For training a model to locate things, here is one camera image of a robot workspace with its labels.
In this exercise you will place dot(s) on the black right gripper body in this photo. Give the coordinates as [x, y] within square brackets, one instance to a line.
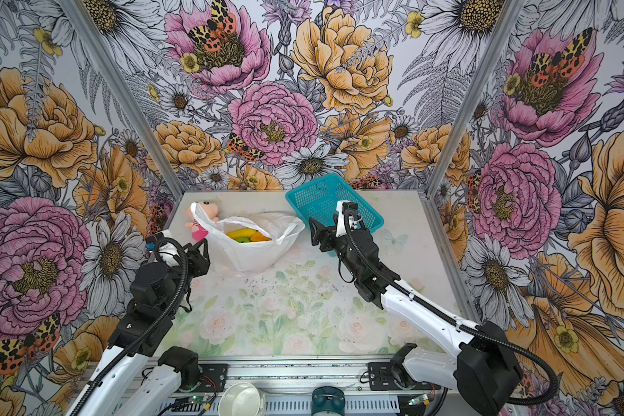
[340, 246]

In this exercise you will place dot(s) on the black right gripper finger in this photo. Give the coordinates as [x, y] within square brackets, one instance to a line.
[347, 217]
[319, 233]

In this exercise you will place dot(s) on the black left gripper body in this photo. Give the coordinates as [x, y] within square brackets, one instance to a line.
[198, 266]

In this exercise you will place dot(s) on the teal plastic mesh basket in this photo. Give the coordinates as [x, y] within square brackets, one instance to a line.
[318, 199]

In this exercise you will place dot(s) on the white translucent plastic bag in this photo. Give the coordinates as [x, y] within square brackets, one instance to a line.
[252, 258]

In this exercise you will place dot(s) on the orange fruit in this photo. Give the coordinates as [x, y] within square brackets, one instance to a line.
[259, 237]

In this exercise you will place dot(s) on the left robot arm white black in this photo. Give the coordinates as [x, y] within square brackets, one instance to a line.
[130, 348]

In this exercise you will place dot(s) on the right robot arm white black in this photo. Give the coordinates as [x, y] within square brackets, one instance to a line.
[486, 370]

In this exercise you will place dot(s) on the yellow banana fruit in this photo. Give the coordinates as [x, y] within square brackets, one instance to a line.
[248, 232]

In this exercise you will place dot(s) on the pink plush doll toy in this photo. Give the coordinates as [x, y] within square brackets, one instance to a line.
[201, 213]

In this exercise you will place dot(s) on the dark teal round container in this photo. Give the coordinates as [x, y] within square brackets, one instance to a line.
[328, 401]

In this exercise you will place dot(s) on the white round cup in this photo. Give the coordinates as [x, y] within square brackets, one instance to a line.
[242, 399]

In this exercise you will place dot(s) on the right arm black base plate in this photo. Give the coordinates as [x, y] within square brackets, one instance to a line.
[381, 376]

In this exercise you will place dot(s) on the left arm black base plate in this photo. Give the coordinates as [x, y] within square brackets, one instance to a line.
[205, 378]

